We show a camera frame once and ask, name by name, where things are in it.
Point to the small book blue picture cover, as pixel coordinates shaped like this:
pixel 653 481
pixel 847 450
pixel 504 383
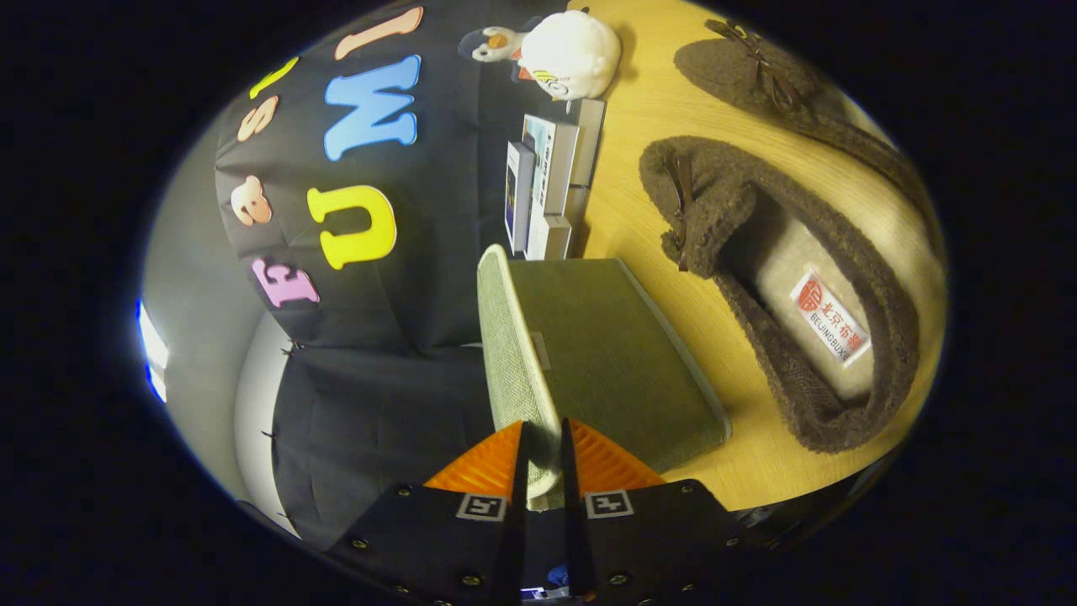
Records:
pixel 519 198

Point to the green fabric storage box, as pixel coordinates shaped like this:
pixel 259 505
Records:
pixel 606 353

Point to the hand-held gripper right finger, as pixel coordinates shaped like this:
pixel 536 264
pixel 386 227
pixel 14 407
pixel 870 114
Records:
pixel 574 505

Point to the brown fuzzy shoe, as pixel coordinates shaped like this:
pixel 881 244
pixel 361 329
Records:
pixel 715 202
pixel 732 71

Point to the bright ceiling light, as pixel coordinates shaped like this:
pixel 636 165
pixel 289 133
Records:
pixel 153 353

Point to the dark grey book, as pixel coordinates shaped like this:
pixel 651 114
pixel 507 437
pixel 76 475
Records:
pixel 587 139

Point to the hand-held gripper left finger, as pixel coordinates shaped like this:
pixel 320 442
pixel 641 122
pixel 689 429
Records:
pixel 515 505

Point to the white book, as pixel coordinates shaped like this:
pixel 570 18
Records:
pixel 551 237

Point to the penguin plush toy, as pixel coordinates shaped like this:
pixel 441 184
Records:
pixel 492 42

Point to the white plush toy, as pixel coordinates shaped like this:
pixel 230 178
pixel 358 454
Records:
pixel 576 50

